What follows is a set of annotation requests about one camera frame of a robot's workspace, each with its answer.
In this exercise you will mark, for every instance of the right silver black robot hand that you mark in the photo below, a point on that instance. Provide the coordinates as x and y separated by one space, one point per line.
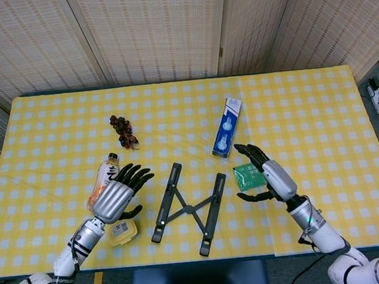
279 180

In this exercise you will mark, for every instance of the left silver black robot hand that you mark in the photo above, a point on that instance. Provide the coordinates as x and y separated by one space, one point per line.
112 203

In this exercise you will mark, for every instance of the black folding laptop stand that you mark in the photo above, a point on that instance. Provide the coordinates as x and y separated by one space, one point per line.
190 210

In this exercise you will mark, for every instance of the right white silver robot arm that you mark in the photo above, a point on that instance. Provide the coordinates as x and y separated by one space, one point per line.
313 224

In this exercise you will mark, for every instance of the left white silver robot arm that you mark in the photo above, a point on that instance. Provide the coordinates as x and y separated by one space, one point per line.
85 239

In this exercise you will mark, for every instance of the blue robot base seat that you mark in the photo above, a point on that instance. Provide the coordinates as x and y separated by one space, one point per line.
198 280

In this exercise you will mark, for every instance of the orange drink plastic bottle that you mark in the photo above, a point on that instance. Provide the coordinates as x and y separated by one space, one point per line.
107 170

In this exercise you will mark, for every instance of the green foil packet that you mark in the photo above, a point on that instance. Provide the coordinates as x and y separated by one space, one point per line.
246 178

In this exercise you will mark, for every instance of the yellow lidded plastic container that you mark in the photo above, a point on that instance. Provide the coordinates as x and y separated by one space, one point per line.
123 235

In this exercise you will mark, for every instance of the blue white cardboard box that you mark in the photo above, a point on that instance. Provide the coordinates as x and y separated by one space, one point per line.
226 128

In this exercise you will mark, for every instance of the dark red grape bunch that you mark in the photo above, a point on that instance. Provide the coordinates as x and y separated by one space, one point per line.
122 129

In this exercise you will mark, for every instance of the yellow white checkered tablecloth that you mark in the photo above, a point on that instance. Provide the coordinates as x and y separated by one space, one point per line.
306 105

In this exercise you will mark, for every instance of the beige woven folding screen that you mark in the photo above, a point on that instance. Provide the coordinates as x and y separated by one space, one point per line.
153 35

